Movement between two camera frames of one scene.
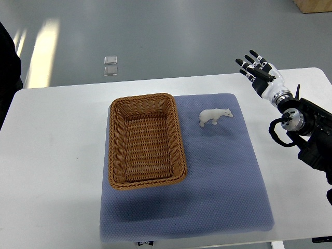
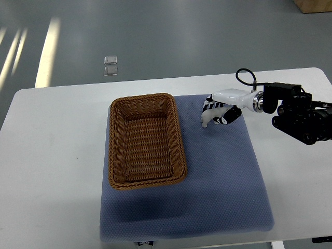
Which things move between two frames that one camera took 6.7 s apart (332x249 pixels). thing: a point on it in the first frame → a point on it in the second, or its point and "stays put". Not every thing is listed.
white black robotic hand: [266, 78] → [235, 99]
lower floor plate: [110, 71] stays put
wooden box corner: [314, 6] stays put
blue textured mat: [221, 193] stays put
